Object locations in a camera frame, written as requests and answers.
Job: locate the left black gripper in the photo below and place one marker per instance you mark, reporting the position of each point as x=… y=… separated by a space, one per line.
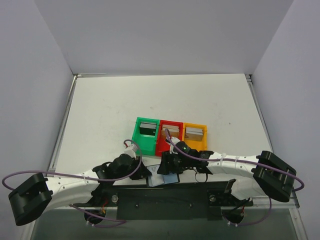
x=141 y=171

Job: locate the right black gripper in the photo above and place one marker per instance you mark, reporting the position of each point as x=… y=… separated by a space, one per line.
x=165 y=165

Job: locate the black card holder wallet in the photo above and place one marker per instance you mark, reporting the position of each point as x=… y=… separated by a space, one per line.
x=155 y=179

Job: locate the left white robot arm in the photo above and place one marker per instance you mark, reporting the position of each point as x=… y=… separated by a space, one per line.
x=39 y=193

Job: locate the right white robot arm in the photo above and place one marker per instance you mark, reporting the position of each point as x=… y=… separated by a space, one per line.
x=261 y=175

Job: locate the tan cards in red bin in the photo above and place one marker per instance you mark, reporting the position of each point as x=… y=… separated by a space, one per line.
x=173 y=132

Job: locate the dark cards in green bin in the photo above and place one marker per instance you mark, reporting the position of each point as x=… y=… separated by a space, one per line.
x=148 y=128

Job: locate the red plastic bin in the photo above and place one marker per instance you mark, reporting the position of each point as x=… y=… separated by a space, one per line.
x=161 y=145

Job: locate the yellow plastic bin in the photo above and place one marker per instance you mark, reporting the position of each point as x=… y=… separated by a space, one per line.
x=198 y=145

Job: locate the green plastic bin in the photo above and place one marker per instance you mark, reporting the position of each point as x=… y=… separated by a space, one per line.
x=146 y=143

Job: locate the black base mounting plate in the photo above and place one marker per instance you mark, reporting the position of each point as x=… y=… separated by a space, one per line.
x=182 y=201

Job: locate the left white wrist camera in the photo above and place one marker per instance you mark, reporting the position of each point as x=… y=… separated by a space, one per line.
x=130 y=148

